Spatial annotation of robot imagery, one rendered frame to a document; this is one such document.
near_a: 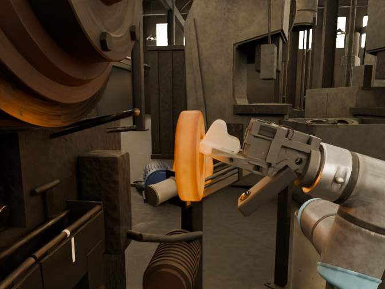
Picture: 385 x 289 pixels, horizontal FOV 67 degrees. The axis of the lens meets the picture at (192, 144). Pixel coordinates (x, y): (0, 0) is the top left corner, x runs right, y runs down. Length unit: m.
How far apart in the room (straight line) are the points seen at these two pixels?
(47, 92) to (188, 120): 0.20
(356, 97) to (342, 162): 3.71
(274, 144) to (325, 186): 0.10
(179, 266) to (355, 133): 2.08
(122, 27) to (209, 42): 2.70
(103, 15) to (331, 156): 0.39
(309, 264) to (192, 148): 0.82
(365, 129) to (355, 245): 2.16
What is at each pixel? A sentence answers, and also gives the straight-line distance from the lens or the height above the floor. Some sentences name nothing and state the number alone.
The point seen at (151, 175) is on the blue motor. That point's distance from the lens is 2.56.
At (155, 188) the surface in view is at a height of 0.69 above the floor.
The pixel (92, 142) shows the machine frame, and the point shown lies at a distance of 0.78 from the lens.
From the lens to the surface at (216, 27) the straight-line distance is 3.20.
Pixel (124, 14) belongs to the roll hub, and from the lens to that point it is 0.54.
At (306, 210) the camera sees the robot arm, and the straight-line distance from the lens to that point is 0.70.
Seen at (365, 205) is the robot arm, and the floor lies 0.76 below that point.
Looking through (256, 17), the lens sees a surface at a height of 1.71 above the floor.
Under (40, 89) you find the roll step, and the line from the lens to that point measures 0.41.
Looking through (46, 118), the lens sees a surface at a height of 0.90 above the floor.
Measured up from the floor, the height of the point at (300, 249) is 0.40.
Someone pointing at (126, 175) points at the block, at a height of 0.75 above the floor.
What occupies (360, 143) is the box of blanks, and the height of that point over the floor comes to 0.59.
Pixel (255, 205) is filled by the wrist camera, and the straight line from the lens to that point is 0.52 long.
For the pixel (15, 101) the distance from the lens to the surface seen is 0.41.
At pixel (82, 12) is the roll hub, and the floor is 1.02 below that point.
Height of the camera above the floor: 0.92
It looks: 8 degrees down
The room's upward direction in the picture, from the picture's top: straight up
